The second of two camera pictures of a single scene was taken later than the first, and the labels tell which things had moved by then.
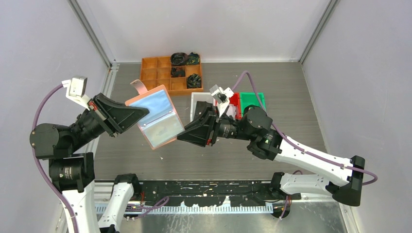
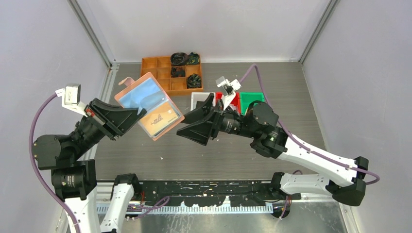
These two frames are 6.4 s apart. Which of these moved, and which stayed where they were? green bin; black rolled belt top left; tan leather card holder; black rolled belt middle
Moved: tan leather card holder
Stayed: green bin; black rolled belt top left; black rolled belt middle
